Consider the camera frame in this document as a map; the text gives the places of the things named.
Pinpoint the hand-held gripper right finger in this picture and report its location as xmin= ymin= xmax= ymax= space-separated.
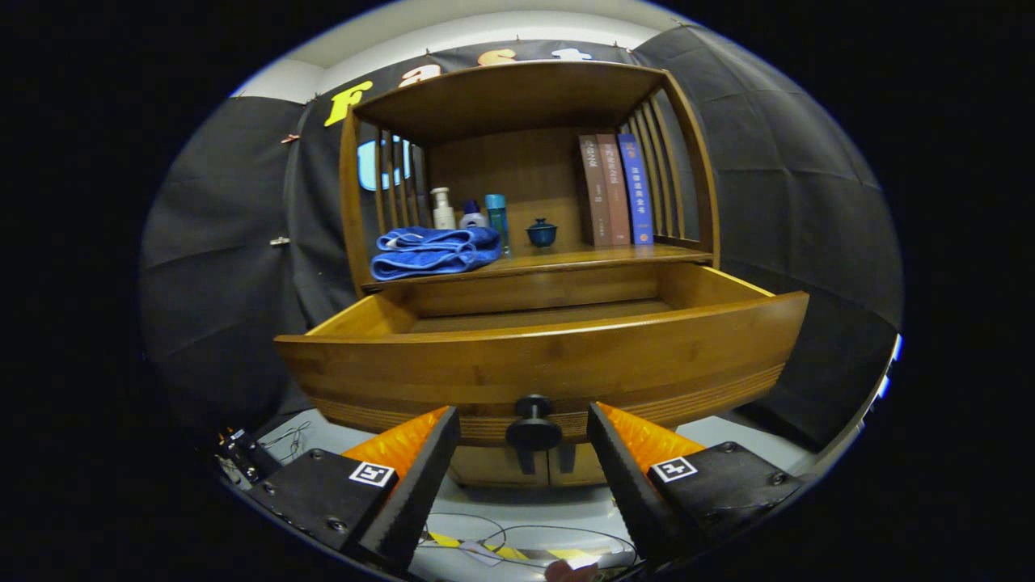
xmin=587 ymin=402 xmax=809 ymax=567

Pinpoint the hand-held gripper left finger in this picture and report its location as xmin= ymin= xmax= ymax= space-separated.
xmin=243 ymin=406 xmax=462 ymax=571

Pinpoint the wooden drawer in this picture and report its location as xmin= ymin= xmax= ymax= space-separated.
xmin=273 ymin=263 xmax=810 ymax=452

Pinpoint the wooden cabinet door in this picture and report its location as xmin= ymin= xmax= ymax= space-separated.
xmin=548 ymin=443 xmax=608 ymax=487
xmin=449 ymin=445 xmax=551 ymax=488

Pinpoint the wooden countertop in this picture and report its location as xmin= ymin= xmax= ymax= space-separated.
xmin=361 ymin=242 xmax=714 ymax=292

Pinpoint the wooden cabinet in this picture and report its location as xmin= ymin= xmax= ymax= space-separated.
xmin=338 ymin=61 xmax=722 ymax=488

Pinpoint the yellow floor tape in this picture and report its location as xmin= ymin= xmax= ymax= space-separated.
xmin=429 ymin=531 xmax=593 ymax=562

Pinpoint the folded blue towel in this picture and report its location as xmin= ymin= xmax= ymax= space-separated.
xmin=370 ymin=226 xmax=503 ymax=282

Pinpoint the clear blue bottle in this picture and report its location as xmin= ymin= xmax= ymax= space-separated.
xmin=484 ymin=194 xmax=511 ymax=258

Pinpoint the reddish brown book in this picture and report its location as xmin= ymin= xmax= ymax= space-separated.
xmin=597 ymin=133 xmax=633 ymax=247

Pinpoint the blue book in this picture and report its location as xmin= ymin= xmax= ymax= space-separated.
xmin=617 ymin=133 xmax=654 ymax=246

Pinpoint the dark brown book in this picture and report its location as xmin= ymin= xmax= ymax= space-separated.
xmin=577 ymin=134 xmax=614 ymax=247

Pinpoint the thin floor cable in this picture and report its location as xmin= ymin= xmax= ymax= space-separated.
xmin=419 ymin=512 xmax=640 ymax=568

